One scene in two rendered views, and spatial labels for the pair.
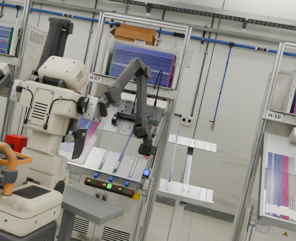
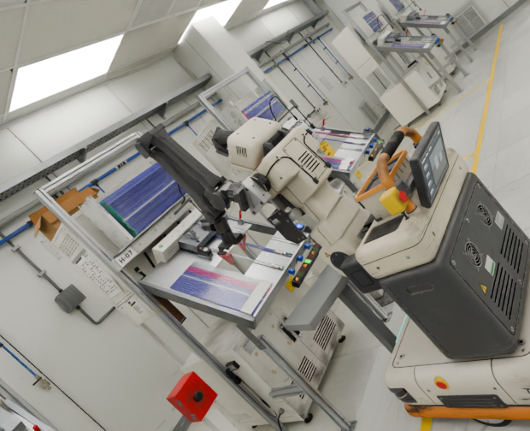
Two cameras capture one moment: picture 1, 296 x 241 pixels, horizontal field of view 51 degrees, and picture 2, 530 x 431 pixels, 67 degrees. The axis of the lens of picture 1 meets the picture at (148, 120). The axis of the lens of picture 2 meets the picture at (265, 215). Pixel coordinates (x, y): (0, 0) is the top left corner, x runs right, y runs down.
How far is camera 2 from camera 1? 2.09 m
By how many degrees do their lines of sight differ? 56
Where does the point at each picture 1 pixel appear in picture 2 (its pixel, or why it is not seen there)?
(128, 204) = (298, 297)
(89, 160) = (267, 277)
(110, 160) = (270, 259)
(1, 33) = not seen: outside the picture
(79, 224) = (305, 370)
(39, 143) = (329, 197)
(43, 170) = (354, 212)
